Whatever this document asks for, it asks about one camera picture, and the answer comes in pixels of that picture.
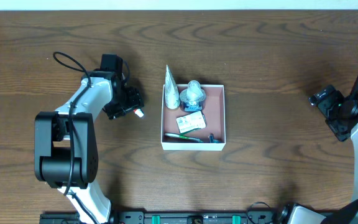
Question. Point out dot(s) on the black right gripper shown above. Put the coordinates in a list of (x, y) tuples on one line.
[(322, 97)]

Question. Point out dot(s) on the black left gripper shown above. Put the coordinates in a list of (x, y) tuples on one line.
[(129, 101)]

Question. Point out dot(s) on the red Colgate toothpaste tube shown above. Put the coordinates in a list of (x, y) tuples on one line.
[(139, 112)]

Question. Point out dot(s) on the white Pantene conditioner tube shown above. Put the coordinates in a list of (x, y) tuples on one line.
[(172, 99)]

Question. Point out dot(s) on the green white toothbrush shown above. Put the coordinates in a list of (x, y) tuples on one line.
[(179, 136)]

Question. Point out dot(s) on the green Dettol soap bar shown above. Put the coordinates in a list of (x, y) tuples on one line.
[(191, 122)]

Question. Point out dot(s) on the blue disposable razor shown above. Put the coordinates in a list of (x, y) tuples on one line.
[(212, 139)]

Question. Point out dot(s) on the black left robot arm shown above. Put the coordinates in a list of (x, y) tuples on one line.
[(65, 149)]

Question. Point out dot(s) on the white cardboard box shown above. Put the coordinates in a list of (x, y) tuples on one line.
[(214, 114)]

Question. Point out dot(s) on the black mounting rail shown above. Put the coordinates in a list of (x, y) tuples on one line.
[(291, 213)]

